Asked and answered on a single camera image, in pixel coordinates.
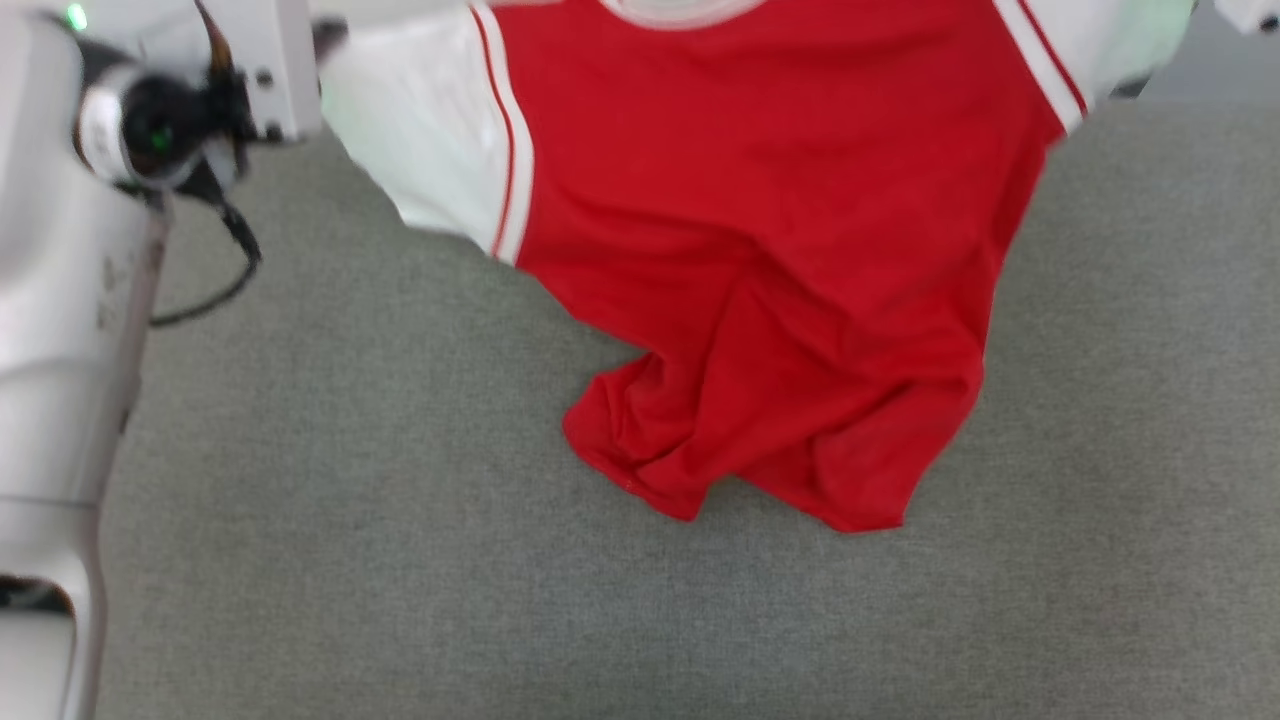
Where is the red and white jersey shirt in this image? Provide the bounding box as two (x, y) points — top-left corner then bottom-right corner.
(318, 0), (1197, 535)

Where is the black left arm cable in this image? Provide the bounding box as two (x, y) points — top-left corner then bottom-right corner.
(149, 188), (264, 328)

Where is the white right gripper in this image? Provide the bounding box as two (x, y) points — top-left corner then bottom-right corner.
(1214, 0), (1280, 37)

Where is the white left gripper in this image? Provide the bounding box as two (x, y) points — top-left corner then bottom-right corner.
(194, 0), (350, 144)

